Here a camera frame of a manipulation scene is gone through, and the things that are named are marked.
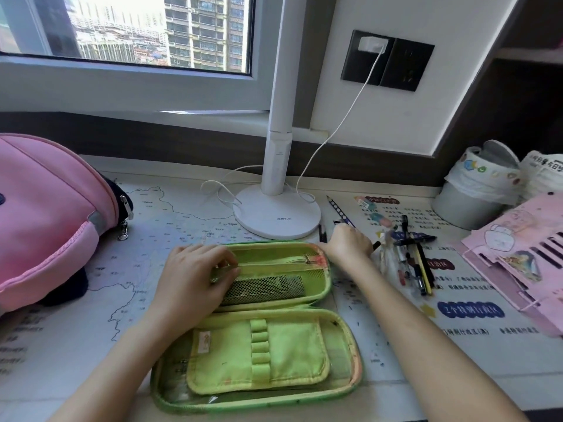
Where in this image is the person's left hand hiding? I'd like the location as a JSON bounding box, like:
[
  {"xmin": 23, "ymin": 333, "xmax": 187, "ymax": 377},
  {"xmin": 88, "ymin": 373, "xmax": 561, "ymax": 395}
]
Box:
[{"xmin": 145, "ymin": 243, "xmax": 242, "ymax": 341}]

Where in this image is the person's right hand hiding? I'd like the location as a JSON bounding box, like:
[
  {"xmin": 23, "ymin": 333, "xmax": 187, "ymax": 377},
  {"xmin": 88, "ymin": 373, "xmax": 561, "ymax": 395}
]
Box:
[{"xmin": 318, "ymin": 223, "xmax": 375, "ymax": 271}]

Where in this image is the blue striped pencil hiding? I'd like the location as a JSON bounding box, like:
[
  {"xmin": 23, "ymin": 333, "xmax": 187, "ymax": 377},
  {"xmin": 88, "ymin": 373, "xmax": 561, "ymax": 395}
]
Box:
[{"xmin": 326, "ymin": 196, "xmax": 356, "ymax": 228}]

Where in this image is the pile of pens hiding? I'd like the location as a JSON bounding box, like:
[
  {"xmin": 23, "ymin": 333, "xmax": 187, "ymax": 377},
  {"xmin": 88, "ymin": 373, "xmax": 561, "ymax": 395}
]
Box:
[{"xmin": 318, "ymin": 214, "xmax": 439, "ymax": 297}]

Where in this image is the green pencil case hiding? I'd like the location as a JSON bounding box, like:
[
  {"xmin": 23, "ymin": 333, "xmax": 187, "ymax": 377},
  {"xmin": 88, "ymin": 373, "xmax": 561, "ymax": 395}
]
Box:
[{"xmin": 149, "ymin": 240, "xmax": 364, "ymax": 414}]

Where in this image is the pink and navy backpack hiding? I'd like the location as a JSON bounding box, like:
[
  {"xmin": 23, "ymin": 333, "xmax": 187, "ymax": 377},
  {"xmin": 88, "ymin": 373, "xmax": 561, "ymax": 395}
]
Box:
[{"xmin": 0, "ymin": 132, "xmax": 134, "ymax": 315}]

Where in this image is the person's left forearm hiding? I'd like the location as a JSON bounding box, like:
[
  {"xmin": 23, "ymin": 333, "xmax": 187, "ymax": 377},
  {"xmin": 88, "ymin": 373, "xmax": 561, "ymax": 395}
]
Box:
[{"xmin": 48, "ymin": 311, "xmax": 194, "ymax": 422}]

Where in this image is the person's right forearm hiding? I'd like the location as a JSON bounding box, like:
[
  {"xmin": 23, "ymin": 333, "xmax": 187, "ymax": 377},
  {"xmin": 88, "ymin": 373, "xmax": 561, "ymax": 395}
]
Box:
[{"xmin": 347, "ymin": 254, "xmax": 528, "ymax": 422}]

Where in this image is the printed desk mat with map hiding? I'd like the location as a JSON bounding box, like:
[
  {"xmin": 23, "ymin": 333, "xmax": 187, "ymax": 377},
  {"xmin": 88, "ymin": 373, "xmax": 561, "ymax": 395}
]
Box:
[{"xmin": 0, "ymin": 173, "xmax": 563, "ymax": 383}]

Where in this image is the white desk lamp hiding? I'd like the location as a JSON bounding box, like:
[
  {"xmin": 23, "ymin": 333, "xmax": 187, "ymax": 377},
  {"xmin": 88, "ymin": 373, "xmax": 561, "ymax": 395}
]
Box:
[{"xmin": 232, "ymin": 0, "xmax": 322, "ymax": 241}]

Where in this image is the grey bin with white liner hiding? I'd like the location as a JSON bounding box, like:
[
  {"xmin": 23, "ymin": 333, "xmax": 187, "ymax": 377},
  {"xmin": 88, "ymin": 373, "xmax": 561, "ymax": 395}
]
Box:
[{"xmin": 430, "ymin": 139, "xmax": 524, "ymax": 230}]

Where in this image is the pink cardboard organizer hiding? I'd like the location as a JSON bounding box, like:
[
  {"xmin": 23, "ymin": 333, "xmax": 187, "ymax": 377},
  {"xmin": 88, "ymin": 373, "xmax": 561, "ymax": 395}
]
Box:
[{"xmin": 459, "ymin": 190, "xmax": 563, "ymax": 337}]

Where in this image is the white charger plug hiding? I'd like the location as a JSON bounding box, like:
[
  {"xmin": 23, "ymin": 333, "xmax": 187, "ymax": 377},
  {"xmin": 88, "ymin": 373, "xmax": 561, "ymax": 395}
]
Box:
[{"xmin": 357, "ymin": 37, "xmax": 389, "ymax": 54}]

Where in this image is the white panda print bag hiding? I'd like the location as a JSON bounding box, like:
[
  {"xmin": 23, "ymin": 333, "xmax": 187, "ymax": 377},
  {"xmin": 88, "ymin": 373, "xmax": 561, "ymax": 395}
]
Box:
[{"xmin": 518, "ymin": 149, "xmax": 563, "ymax": 200}]

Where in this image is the white framed window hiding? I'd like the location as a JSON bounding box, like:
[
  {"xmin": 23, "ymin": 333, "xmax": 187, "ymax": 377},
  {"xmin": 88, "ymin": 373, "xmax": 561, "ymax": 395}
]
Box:
[{"xmin": 0, "ymin": 0, "xmax": 282, "ymax": 113}]

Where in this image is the dark wooden shelf unit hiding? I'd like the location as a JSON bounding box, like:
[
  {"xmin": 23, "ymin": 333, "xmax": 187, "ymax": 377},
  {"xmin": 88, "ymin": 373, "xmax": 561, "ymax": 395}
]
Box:
[{"xmin": 433, "ymin": 0, "xmax": 563, "ymax": 159}]

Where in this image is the white charging cable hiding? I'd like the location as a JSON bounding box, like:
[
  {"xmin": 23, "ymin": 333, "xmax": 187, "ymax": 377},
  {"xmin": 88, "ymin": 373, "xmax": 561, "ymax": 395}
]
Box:
[{"xmin": 201, "ymin": 52, "xmax": 384, "ymax": 207}]

